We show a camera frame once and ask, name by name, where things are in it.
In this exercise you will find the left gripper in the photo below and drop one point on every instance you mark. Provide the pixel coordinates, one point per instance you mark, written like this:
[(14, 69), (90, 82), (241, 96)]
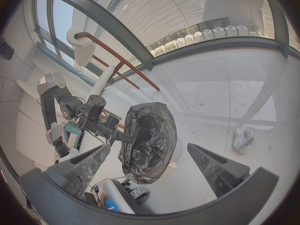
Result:
[(98, 126)]

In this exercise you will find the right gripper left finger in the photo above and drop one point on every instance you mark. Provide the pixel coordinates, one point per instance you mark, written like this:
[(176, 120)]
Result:
[(82, 170)]

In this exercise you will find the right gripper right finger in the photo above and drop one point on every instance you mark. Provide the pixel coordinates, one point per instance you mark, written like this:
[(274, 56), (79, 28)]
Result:
[(215, 170)]

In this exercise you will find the black plastic bag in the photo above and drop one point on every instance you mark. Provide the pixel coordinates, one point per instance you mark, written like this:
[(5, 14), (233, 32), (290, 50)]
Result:
[(152, 153)]

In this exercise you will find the white paper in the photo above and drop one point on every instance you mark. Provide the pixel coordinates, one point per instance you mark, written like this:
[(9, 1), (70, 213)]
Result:
[(243, 138)]

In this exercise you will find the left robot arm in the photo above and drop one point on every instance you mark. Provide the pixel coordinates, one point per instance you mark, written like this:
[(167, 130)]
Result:
[(48, 102)]

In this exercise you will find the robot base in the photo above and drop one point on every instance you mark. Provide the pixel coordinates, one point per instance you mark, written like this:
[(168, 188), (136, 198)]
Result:
[(112, 193)]

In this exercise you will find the white trash bin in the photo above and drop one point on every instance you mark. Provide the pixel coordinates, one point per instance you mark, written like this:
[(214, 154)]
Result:
[(177, 149)]

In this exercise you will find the wooden chair with white cushions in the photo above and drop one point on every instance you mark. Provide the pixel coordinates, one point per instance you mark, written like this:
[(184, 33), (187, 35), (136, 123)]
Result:
[(83, 50)]

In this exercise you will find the window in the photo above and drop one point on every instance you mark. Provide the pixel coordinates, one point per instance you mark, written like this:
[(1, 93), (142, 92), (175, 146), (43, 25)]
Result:
[(140, 20)]

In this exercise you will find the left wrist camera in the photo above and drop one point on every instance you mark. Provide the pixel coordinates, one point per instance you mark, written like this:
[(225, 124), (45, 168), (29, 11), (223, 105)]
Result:
[(113, 122)]

